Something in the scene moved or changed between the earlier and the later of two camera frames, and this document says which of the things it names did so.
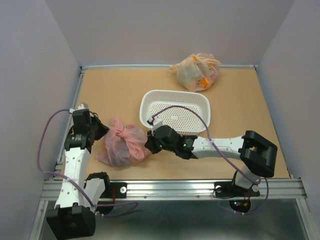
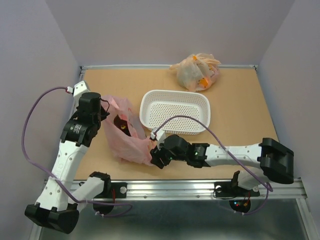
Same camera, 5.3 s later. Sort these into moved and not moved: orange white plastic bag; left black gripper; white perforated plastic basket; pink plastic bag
Moved: left black gripper; pink plastic bag
Not moved: orange white plastic bag; white perforated plastic basket
